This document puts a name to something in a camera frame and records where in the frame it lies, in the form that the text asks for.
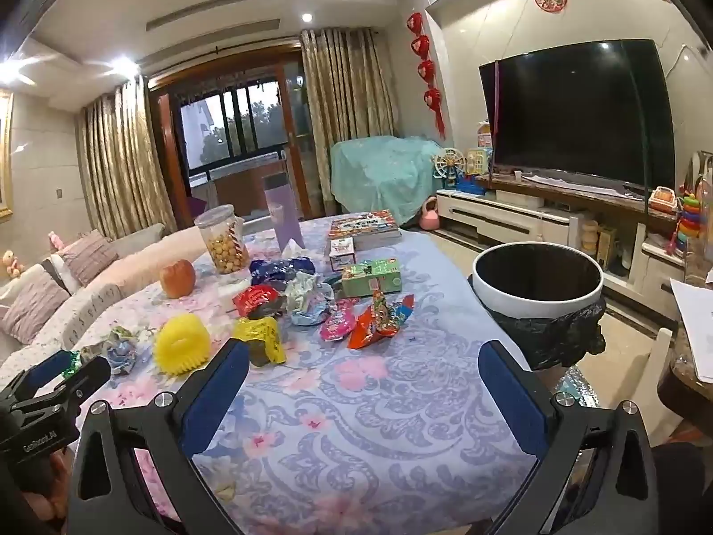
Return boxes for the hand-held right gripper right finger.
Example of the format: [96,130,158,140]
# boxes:
[478,340,661,535]

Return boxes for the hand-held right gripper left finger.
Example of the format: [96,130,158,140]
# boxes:
[66,339,251,535]

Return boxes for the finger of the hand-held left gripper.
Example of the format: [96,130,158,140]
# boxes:
[11,355,112,419]
[12,351,77,395]

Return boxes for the grey blue wrapper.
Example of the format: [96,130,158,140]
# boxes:
[83,328,140,374]

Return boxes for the yellow spiky toy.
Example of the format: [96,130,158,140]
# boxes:
[154,313,211,374]

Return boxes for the yellow wrapper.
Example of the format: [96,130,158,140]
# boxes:
[233,317,286,367]

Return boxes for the white bin with black bag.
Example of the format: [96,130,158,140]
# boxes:
[471,241,608,371]

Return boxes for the red wrapper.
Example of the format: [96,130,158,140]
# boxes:
[233,285,287,321]

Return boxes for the silver wrapper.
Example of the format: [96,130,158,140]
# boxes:
[284,272,335,327]

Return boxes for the blue plastic wrapper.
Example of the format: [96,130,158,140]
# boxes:
[250,256,318,289]

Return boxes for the pink wrapper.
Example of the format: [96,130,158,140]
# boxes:
[320,298,357,341]

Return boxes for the colourful striped snack packet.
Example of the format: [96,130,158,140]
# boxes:
[372,291,416,336]

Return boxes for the orange snack packet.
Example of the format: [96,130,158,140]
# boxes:
[348,306,386,349]

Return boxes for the green carton box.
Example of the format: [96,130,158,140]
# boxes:
[341,258,403,298]

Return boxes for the small white red box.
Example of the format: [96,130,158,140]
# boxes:
[328,237,357,273]

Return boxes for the person's left hand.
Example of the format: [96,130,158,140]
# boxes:
[47,454,76,520]

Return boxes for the silver glitter board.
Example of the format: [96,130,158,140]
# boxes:
[549,366,600,409]

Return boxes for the pink striped pillow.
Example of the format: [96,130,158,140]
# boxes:
[0,273,71,345]
[58,230,120,286]

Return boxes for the light upholstered sofa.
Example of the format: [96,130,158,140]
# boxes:
[0,223,208,371]

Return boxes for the red apple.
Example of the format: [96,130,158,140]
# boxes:
[160,259,197,297]

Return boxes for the clear jar of snack balls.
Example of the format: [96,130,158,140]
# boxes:
[195,205,250,275]

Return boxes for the marble side table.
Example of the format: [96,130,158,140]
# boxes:
[657,317,713,431]

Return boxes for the yellow slotted box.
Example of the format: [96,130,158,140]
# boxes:
[597,226,619,268]

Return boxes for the white television cabinet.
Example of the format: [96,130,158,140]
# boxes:
[436,173,687,292]

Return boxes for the white paper sheet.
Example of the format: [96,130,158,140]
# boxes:
[670,279,713,385]

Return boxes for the purple bottle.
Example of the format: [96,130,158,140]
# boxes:
[262,174,306,251]

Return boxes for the beige patterned curtain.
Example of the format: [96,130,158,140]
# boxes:
[75,81,177,239]
[301,28,397,219]

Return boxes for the thick colourful book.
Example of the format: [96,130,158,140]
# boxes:
[328,210,403,251]

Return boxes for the colourful toy house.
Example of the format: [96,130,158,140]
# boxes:
[465,148,494,180]

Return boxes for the toy ferris wheel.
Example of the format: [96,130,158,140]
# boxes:
[431,148,463,191]

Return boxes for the orange toy telephone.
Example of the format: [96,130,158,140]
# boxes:
[649,185,678,214]

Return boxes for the teal cloth cover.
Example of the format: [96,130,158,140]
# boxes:
[330,135,447,225]

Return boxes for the wooden framed glass door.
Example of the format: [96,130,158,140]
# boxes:
[148,50,314,219]

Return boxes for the black flat television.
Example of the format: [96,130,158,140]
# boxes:
[479,39,677,194]

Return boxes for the rainbow stacking ring toy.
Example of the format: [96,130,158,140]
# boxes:
[676,192,704,253]

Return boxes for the red hanging ornament string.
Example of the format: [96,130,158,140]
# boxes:
[406,11,448,140]

